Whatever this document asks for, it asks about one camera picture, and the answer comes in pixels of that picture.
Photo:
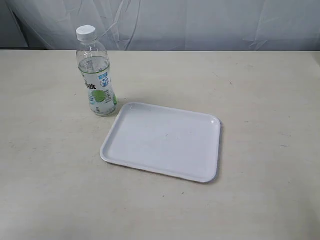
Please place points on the white rectangular plastic tray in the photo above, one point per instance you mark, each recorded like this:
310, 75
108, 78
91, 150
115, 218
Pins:
167, 141

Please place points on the white backdrop cloth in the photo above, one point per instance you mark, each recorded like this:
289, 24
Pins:
164, 25

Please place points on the clear plastic bottle white cap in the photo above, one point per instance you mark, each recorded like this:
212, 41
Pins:
94, 65

